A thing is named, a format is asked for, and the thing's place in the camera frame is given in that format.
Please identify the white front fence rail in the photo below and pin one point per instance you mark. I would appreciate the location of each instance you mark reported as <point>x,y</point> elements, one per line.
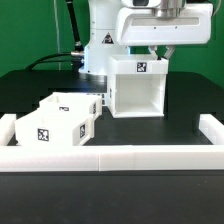
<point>112,158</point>

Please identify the white fence piece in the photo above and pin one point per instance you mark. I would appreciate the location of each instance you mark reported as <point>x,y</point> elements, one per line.
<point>212,128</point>
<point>7,128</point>

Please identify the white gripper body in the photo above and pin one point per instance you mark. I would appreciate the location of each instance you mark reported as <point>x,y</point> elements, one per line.
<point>163,22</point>

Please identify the white drawer cabinet frame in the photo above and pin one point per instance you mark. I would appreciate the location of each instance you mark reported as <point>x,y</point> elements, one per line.
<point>136,86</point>

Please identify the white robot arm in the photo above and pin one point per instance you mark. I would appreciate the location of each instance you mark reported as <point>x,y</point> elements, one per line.
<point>102,43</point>

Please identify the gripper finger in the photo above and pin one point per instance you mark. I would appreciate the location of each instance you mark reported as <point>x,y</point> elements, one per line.
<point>153,52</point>
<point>169,52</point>

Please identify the white left fence piece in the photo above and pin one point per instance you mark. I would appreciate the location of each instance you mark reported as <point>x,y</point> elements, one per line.
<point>7,128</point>

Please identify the white drawer box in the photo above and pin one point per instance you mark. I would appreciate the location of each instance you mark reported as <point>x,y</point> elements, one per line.
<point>73,103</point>
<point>54,129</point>

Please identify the white marker sheet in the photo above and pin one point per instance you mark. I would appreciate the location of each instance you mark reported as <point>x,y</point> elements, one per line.
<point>103,96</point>

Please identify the white rear drawer box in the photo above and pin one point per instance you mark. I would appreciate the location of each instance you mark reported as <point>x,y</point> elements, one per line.
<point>73,103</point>

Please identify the white right fence piece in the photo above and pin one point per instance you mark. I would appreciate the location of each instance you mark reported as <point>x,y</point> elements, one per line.
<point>212,128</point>

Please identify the white front drawer box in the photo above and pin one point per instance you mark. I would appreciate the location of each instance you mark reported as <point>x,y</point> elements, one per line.
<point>54,129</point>

